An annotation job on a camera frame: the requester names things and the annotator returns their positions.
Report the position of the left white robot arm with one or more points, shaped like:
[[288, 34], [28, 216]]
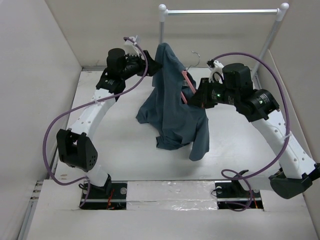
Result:
[[75, 146]]

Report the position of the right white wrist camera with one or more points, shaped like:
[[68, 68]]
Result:
[[216, 68]]

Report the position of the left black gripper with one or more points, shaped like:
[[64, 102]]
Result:
[[141, 62]]

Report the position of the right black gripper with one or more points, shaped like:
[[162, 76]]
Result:
[[201, 98]]

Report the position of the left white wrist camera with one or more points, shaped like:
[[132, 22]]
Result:
[[129, 47]]

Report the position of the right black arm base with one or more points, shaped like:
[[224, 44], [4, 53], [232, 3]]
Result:
[[232, 192]]

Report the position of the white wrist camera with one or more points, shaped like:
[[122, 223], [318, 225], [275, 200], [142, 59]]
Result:
[[216, 68], [129, 47]]

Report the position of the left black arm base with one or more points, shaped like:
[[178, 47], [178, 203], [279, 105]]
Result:
[[111, 196]]

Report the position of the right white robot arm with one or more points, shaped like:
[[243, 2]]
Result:
[[297, 170]]

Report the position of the white clothes rack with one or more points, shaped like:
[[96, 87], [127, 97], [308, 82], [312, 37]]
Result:
[[210, 32]]

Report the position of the blue t shirt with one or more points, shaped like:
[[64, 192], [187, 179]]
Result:
[[177, 123]]

